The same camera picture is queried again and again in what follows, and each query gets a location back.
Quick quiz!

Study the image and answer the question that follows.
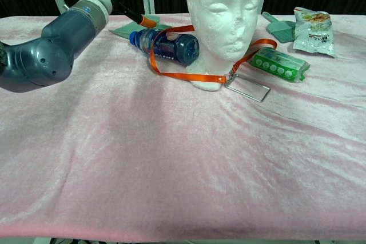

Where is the white foam mannequin head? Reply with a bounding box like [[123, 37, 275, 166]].
[[185, 0, 263, 92]]

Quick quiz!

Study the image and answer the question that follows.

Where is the orange lanyard strap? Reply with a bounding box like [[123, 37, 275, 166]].
[[150, 25, 278, 85]]

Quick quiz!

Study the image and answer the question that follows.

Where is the green plastic dustpan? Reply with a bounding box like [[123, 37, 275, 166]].
[[108, 14, 172, 41]]

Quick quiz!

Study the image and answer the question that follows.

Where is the clear badge holder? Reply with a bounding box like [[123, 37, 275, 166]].
[[224, 74, 271, 103]]

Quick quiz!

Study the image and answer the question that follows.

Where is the green hand brush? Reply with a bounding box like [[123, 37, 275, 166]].
[[261, 11, 297, 45]]

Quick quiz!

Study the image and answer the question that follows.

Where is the pink velvet tablecloth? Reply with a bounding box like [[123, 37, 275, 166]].
[[0, 12, 366, 242]]

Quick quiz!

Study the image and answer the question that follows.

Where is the blue drink bottle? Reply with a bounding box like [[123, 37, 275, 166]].
[[129, 28, 200, 67]]

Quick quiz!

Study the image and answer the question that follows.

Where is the green tissue pack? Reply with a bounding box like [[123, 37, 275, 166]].
[[249, 47, 311, 83]]

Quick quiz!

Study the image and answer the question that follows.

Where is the white snack bag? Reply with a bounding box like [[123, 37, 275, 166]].
[[293, 6, 337, 58]]

